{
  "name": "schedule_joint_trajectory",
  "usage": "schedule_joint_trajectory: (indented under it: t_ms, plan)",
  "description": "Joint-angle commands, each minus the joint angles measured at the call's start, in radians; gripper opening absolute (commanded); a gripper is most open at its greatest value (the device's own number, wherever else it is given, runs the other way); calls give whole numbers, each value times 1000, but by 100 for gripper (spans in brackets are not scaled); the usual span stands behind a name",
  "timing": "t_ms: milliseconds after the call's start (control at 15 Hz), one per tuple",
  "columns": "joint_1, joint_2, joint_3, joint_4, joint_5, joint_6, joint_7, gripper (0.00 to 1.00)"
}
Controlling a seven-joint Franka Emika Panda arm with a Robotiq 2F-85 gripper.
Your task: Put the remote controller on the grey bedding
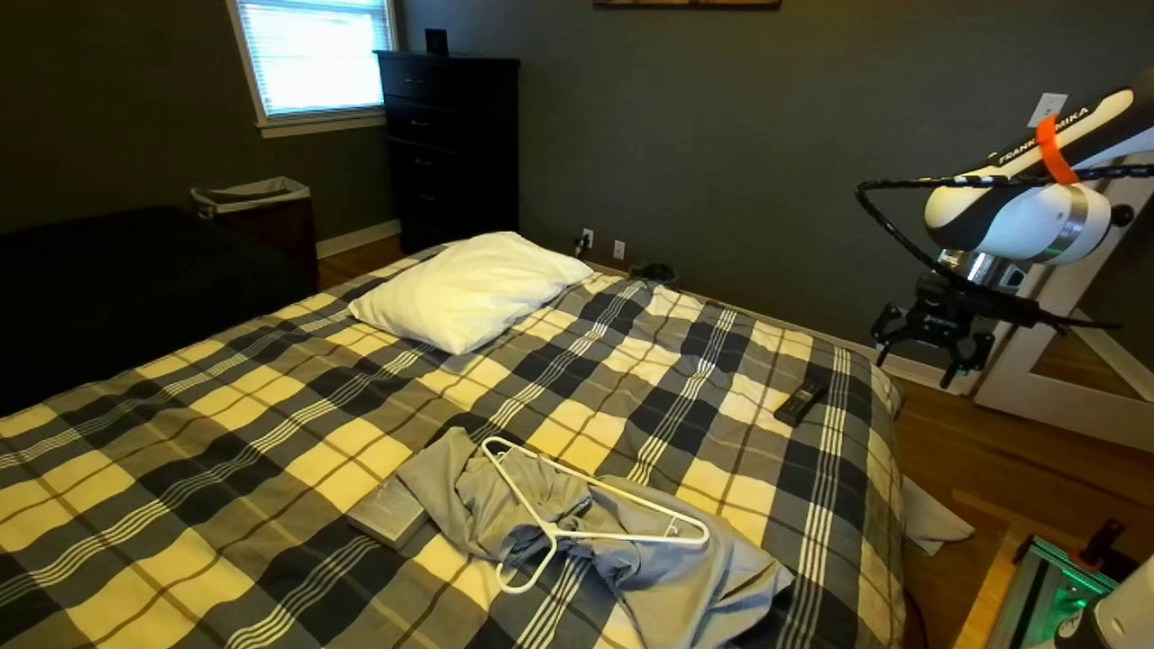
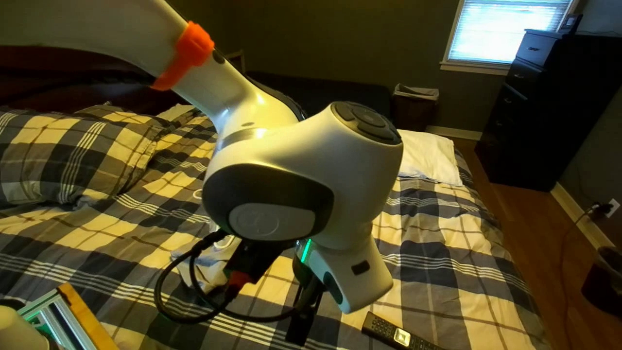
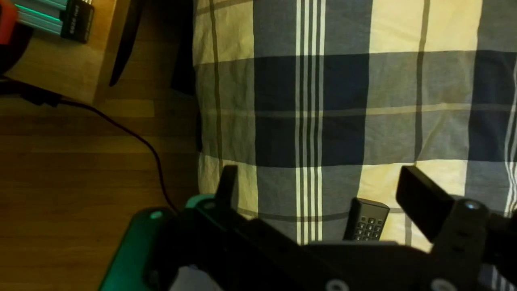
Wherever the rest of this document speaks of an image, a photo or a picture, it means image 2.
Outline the black remote controller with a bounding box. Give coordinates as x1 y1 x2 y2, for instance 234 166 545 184
362 311 449 350

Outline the grey cloth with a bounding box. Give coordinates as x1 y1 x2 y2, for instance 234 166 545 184
171 233 235 294

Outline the yellow grey plaid duvet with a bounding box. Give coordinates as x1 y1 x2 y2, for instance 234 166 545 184
0 103 552 350

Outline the white pillow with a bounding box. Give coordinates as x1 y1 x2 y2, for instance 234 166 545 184
397 129 464 187

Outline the brown lined waste bin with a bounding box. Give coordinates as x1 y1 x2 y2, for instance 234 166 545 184
392 83 440 131

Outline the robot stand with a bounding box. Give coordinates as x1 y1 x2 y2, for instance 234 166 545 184
17 282 119 350

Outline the yellow grey plaid pillow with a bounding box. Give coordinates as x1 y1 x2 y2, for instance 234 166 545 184
0 105 168 209

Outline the dark round bin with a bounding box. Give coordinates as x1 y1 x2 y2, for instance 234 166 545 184
581 245 622 317

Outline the black dresser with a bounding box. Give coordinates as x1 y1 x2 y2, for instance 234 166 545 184
475 29 622 192

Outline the dark wooden headboard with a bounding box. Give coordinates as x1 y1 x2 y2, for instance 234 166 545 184
0 45 195 116

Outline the window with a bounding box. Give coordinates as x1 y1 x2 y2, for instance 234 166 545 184
440 0 580 75

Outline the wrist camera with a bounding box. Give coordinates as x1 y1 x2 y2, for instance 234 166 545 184
225 240 288 288

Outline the small frame on dresser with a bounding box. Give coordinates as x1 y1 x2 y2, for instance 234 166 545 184
559 13 584 35

